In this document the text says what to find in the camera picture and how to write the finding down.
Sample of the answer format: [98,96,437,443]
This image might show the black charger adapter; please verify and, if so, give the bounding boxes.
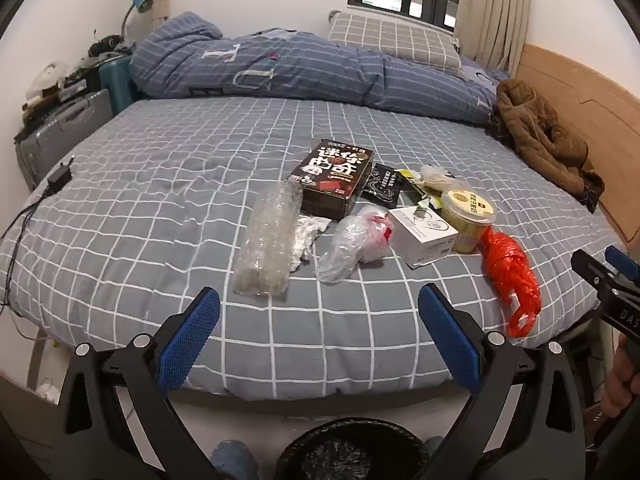
[45,157,75,193]

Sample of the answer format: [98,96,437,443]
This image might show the white round device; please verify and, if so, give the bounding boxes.
[27,62,68,98]

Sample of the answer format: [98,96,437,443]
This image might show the white tissue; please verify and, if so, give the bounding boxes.
[289,214,328,273]

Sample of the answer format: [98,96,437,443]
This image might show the black trash bin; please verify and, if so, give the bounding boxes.
[274,422,431,480]

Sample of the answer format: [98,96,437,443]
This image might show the black cable bundle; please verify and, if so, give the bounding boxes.
[90,35,136,58]

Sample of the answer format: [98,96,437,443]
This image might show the blue desk lamp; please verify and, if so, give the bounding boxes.
[120,0,153,43]

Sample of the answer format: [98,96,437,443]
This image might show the wooden headboard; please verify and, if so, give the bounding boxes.
[515,42,640,241]

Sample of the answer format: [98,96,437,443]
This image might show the black sachet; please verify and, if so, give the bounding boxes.
[361,162,406,209]

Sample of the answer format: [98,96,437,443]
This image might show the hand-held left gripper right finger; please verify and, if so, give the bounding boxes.
[417,283,588,480]

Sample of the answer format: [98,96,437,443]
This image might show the narrow beige curtain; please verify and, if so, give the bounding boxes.
[150,1,172,32]

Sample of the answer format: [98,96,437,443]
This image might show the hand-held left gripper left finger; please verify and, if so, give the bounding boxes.
[54,286,226,480]

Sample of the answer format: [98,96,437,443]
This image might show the red plastic bag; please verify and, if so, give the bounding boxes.
[481,227,542,339]

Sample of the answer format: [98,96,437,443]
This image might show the brown jacket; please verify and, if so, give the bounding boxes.
[492,78,606,213]

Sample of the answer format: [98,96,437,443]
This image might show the yellow-green lidded cup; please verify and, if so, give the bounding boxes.
[440,186,497,254]

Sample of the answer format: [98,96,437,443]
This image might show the wide beige curtain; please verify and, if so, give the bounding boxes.
[452,0,531,71]

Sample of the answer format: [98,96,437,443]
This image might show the person's right hand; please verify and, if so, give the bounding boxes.
[601,332,640,418]

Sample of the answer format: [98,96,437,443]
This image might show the small white box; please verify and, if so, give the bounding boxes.
[387,205,460,269]

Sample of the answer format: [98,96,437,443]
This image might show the clear wrapper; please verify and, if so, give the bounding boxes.
[420,164,466,191]

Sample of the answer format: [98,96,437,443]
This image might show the teal suitcase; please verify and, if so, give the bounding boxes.
[97,52,138,116]

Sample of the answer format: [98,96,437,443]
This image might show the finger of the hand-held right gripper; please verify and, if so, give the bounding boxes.
[604,245,640,287]
[571,250,627,295]

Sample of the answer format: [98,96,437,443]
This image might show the grey suitcase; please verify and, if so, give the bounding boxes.
[15,89,113,191]

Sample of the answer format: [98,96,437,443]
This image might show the clear plastic bag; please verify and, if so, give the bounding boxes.
[315,205,396,283]

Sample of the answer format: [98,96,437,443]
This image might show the black charger cable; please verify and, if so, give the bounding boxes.
[0,187,51,318]

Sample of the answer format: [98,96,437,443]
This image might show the bubble wrap roll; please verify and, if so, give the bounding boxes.
[232,180,304,297]

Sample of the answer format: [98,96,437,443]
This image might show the grey checked bed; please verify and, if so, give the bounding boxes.
[0,95,631,401]

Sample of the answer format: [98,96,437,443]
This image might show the grey checked pillow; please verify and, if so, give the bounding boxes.
[327,11,463,73]

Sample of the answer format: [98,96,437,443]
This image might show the yellow white packet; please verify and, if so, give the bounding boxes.
[397,167,426,196]

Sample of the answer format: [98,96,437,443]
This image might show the dark brown cookie box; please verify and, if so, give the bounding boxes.
[288,138,375,221]

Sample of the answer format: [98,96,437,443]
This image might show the blue striped quilt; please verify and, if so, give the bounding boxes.
[129,11,516,126]

